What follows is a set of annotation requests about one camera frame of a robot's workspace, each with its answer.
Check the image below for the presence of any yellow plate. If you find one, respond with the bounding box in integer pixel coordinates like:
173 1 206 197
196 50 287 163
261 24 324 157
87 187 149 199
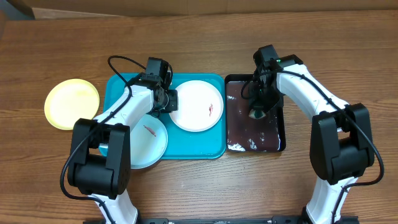
44 79 100 130

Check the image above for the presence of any pink plate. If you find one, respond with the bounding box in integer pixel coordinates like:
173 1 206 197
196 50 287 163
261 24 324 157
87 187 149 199
170 80 224 132

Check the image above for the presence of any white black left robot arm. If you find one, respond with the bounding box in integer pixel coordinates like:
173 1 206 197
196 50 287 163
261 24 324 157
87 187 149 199
60 84 178 223

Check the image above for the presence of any black water tray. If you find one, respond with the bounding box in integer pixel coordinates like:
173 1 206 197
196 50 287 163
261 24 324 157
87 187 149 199
224 74 286 152

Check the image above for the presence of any light blue plate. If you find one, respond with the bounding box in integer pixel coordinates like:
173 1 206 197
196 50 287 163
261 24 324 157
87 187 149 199
107 114 168 170

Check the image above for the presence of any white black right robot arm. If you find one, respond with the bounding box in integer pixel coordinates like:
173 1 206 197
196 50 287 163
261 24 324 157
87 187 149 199
241 53 381 223

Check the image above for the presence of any teal plastic tray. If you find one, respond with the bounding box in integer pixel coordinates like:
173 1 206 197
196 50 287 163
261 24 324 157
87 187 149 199
102 73 227 161

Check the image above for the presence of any cardboard backboard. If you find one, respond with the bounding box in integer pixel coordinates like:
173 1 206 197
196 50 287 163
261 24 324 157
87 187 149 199
24 0 397 16

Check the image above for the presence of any green sponge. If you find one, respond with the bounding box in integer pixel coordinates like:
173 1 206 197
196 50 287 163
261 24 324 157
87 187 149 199
249 109 267 119

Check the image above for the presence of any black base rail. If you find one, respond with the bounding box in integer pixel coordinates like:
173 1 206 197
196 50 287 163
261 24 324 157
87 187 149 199
83 215 360 224

